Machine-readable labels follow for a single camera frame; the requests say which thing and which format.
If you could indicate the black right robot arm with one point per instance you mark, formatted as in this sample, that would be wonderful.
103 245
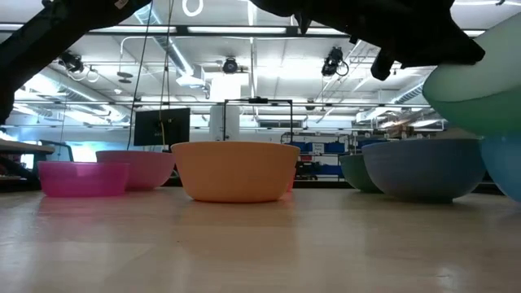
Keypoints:
325 12

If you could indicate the black rectangular frame stand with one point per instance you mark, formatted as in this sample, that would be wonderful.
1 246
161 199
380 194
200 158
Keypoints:
258 100

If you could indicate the black computer monitor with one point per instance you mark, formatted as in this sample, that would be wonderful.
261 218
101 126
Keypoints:
162 127

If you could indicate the white pillar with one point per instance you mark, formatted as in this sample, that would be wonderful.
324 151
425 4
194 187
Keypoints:
224 122

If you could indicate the black ceiling camera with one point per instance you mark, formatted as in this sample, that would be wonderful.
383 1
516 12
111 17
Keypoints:
331 61
72 62
230 65

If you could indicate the light green bowl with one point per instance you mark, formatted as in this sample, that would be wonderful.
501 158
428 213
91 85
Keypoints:
480 81

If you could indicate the small bright orange bowl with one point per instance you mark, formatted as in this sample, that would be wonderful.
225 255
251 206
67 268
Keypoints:
291 181

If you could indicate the bright blue bowl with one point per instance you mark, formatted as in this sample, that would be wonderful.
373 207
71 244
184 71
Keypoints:
506 167

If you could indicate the peach orange bowl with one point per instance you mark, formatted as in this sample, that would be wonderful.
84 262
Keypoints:
236 171

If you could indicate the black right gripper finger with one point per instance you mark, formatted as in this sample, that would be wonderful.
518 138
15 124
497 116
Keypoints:
382 67

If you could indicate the wooden side table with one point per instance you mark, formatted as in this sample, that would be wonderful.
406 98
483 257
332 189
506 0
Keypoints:
24 146

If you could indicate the opaque pink bowl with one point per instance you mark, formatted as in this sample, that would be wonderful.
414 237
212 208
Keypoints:
150 169

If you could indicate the blue storage bins shelf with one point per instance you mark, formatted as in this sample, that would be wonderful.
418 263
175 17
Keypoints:
321 147

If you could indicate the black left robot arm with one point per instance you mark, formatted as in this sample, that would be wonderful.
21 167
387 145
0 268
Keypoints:
40 36

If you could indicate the translucent pink bowl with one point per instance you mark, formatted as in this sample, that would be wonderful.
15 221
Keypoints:
81 179

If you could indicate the grey-blue bowl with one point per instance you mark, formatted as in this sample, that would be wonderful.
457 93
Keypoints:
423 169

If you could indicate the dark green bowl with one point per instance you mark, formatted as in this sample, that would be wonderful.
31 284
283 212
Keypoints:
355 173

